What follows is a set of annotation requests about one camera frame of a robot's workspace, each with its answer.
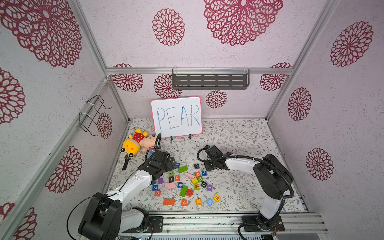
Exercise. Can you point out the pink flat block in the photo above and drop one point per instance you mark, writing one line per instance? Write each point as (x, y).
(170, 185)

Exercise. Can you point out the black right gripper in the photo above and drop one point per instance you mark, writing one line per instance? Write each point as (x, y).
(211, 163)

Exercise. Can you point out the grey wall shelf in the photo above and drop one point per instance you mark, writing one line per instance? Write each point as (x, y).
(210, 81)

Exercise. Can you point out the green rectangular block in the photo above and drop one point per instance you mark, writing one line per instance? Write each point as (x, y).
(183, 169)

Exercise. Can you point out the long green block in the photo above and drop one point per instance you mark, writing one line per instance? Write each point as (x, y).
(184, 191)

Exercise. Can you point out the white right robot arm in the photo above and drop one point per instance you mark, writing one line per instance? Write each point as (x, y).
(274, 178)

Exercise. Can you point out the orange yellow letter block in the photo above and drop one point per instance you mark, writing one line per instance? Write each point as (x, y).
(199, 202)

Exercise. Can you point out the purple block right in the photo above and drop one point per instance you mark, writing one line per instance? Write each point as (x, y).
(209, 188)

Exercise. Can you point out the pink pig plush doll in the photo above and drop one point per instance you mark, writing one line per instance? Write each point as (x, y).
(148, 142)

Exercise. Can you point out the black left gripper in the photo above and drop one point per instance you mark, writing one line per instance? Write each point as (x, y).
(170, 167)

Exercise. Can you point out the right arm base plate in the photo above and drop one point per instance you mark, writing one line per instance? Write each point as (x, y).
(253, 224)

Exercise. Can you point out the yellow red plush toy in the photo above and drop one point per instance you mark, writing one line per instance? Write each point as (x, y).
(131, 146)

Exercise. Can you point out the black O block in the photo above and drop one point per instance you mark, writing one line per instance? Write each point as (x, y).
(203, 184)

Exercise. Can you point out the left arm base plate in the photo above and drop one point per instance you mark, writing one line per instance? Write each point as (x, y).
(150, 224)

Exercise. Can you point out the orange flat rectangular block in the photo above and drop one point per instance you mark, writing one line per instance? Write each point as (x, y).
(169, 202)

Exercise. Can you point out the light blue G block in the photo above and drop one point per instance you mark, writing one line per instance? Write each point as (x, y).
(209, 202)

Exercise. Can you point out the pink framed whiteboard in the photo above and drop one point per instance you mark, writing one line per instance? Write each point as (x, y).
(178, 117)

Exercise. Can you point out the black wire wall rack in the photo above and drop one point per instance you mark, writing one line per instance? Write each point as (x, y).
(96, 121)

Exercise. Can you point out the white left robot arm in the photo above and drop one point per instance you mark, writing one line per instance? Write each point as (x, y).
(104, 218)

